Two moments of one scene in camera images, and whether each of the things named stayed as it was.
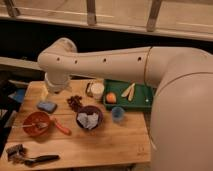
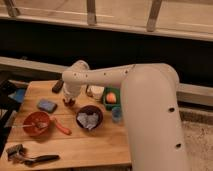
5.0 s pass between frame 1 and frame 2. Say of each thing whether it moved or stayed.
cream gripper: moved
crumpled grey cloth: stayed
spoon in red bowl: stayed
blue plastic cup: stayed
